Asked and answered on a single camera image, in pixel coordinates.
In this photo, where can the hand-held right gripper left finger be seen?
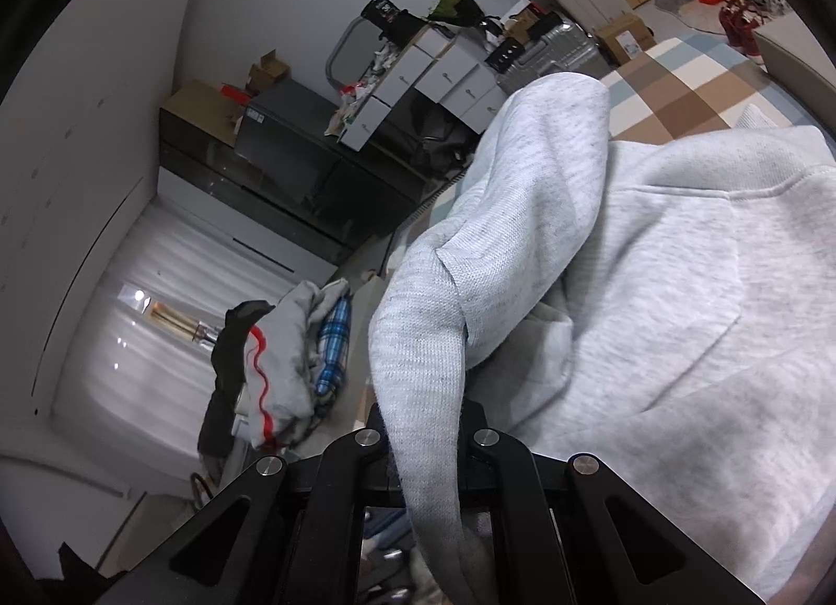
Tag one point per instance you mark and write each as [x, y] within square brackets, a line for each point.
[353, 468]

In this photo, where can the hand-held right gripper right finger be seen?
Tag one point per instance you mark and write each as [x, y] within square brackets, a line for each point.
[516, 487]

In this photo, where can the light grey hoodie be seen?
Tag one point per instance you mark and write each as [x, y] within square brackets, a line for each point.
[653, 317]

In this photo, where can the pile of folded clothes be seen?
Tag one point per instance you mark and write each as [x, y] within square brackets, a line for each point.
[287, 350]

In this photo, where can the dark cloth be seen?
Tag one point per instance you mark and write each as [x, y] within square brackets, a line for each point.
[225, 370]

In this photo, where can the white curtain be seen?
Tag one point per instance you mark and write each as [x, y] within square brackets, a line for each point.
[163, 317]

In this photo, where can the black glass cabinet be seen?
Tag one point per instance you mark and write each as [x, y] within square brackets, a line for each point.
[261, 213]

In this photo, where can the black bag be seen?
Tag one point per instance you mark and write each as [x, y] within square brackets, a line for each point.
[437, 148]

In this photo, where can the grey refrigerator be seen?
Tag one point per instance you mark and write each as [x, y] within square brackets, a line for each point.
[287, 141]

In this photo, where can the flat cardboard sheet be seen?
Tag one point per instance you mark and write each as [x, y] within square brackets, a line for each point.
[196, 105]

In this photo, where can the white desk with drawers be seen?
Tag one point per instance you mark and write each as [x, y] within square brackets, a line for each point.
[450, 76]

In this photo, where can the open cardboard box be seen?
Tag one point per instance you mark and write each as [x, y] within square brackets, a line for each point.
[268, 73]

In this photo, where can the arched mirror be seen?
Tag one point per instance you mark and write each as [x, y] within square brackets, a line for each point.
[346, 50]

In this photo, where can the small black box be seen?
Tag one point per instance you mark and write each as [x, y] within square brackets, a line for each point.
[506, 56]

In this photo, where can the silver suitcase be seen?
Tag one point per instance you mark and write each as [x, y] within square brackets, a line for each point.
[562, 53]

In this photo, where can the black canister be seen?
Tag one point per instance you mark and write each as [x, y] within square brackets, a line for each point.
[388, 17]

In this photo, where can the grey floor mat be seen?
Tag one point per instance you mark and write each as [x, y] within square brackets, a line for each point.
[686, 7]

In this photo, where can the red shoes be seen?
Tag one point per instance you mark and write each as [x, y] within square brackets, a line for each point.
[741, 27]

